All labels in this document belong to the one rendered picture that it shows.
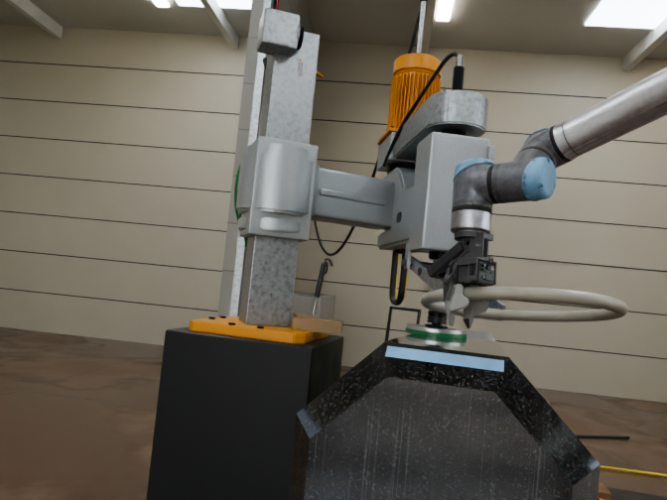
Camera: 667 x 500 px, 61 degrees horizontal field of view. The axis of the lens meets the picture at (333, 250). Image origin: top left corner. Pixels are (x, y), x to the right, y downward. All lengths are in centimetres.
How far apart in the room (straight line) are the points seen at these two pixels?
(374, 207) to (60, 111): 637
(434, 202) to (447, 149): 20
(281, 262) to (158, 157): 544
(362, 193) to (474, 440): 136
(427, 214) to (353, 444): 84
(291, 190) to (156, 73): 583
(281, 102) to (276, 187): 38
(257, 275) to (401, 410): 104
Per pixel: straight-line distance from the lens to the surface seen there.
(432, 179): 204
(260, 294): 238
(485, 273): 129
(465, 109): 210
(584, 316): 166
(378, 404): 158
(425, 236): 201
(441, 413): 156
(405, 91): 281
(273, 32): 249
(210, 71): 780
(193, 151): 757
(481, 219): 131
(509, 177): 129
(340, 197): 252
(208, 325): 232
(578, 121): 136
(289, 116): 249
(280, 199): 234
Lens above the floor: 99
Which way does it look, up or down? 3 degrees up
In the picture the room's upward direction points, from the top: 6 degrees clockwise
